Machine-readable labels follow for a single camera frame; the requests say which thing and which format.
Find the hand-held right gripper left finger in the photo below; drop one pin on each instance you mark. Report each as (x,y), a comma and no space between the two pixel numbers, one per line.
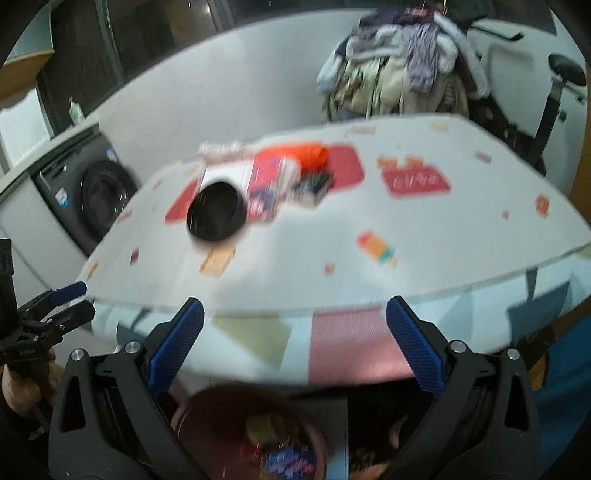
(178,350)

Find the white bear print table mat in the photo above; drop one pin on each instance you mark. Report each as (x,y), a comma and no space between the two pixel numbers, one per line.
(300,258)

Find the white cabinet doors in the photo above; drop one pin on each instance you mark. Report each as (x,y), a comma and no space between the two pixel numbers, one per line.
(37,240)

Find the person's left hand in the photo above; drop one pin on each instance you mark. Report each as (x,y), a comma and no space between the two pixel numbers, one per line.
(21,392)

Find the pile of clothes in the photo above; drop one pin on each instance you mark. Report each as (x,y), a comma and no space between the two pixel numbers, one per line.
(397,64)

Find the dark framed window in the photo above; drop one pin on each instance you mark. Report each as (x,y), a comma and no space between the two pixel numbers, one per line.
(161,27)

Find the black bowl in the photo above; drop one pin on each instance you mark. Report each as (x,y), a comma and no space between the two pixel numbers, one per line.
(217,212)

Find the white countertop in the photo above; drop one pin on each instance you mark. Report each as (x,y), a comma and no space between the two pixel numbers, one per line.
(46,157)

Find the black exercise bike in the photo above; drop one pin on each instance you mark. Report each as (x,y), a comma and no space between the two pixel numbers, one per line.
(549,120)

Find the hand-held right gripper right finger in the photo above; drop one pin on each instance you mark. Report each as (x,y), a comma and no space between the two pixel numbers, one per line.
(415,350)

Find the pink packet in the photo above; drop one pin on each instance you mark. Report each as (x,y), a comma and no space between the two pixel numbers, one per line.
(270,184)

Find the green soap pump bottle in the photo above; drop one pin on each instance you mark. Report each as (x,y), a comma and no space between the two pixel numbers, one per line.
(76,111)

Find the grey washing machine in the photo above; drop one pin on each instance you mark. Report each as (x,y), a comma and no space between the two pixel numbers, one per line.
(101,203)

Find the wooden wall cabinet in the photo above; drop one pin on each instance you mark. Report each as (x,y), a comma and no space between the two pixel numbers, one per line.
(23,74)

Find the brown round bin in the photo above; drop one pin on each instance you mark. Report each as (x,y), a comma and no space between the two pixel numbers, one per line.
(217,401)

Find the small black packet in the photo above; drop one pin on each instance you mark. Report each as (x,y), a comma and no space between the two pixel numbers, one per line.
(318,182)

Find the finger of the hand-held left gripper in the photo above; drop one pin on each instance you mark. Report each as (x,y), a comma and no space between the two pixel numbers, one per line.
(69,290)
(74,316)

